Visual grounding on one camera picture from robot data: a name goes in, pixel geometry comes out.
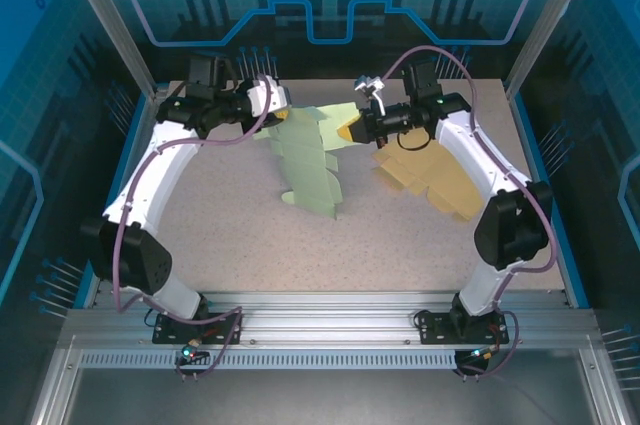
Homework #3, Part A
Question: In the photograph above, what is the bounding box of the green paper box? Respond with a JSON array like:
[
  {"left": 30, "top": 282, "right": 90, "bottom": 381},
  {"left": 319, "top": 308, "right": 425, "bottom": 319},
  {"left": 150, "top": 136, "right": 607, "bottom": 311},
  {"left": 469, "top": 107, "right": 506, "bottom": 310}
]
[{"left": 252, "top": 101, "right": 357, "bottom": 221}]

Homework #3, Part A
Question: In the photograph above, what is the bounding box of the yellow paper box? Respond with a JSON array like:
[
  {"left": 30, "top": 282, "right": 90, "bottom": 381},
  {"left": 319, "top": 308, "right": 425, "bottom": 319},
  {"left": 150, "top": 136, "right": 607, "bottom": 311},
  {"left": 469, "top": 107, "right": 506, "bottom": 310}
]
[{"left": 370, "top": 132, "right": 486, "bottom": 222}]

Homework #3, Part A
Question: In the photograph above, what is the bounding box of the thin black cable loop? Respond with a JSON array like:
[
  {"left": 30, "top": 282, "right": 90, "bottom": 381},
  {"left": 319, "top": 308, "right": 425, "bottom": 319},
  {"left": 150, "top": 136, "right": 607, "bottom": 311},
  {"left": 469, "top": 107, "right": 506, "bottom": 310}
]
[{"left": 397, "top": 130, "right": 432, "bottom": 152}]

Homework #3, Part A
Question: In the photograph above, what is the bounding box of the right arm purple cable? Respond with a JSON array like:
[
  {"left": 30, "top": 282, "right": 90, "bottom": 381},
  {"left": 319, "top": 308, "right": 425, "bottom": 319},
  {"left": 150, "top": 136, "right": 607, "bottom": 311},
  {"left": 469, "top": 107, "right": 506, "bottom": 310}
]
[{"left": 380, "top": 45, "right": 557, "bottom": 381}]

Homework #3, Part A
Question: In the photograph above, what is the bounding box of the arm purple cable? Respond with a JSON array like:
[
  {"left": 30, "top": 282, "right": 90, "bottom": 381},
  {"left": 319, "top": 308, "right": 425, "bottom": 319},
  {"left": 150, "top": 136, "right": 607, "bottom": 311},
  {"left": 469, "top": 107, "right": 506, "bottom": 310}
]
[
  {"left": 113, "top": 77, "right": 275, "bottom": 380},
  {"left": 380, "top": 45, "right": 557, "bottom": 381}
]

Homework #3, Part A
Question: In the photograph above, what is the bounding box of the aluminium frame post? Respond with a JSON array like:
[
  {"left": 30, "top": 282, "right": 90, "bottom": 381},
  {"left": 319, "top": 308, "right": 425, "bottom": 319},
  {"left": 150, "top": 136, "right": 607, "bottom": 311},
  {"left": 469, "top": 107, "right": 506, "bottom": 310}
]
[
  {"left": 54, "top": 0, "right": 169, "bottom": 100},
  {"left": 503, "top": 0, "right": 591, "bottom": 99}
]

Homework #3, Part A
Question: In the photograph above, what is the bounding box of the aluminium frame rail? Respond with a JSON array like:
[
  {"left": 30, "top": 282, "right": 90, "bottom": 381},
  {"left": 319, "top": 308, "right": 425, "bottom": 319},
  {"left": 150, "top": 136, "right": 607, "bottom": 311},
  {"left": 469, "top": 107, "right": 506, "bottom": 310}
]
[{"left": 59, "top": 289, "right": 599, "bottom": 346}]

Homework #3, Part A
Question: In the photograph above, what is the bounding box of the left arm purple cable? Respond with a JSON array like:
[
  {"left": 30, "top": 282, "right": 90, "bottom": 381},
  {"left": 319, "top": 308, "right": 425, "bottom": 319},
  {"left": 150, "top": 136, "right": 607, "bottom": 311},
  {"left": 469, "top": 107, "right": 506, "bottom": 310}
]
[{"left": 113, "top": 77, "right": 275, "bottom": 380}]

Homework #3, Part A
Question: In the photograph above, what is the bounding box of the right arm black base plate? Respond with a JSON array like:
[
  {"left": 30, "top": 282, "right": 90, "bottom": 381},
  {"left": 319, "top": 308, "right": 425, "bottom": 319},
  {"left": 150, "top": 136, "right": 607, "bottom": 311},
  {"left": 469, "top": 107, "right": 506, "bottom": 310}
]
[{"left": 416, "top": 310, "right": 511, "bottom": 346}]

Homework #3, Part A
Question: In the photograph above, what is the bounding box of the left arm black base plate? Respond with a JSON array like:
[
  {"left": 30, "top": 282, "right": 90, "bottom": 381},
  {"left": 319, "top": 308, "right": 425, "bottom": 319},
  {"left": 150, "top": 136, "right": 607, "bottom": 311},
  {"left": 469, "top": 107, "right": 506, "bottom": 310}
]
[{"left": 152, "top": 311, "right": 242, "bottom": 346}]

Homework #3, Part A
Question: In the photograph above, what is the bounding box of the slotted metal cable duct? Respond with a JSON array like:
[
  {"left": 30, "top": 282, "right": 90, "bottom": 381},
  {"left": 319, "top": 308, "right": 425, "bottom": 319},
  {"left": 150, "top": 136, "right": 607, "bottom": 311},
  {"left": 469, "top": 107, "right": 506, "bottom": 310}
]
[{"left": 79, "top": 350, "right": 459, "bottom": 370}]

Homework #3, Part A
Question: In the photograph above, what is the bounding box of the cable connector with green light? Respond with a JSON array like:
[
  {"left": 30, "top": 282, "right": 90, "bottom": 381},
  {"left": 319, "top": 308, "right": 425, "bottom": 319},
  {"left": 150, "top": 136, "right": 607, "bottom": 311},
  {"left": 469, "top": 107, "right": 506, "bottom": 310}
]
[
  {"left": 180, "top": 338, "right": 209, "bottom": 361},
  {"left": 468, "top": 344, "right": 502, "bottom": 362}
]

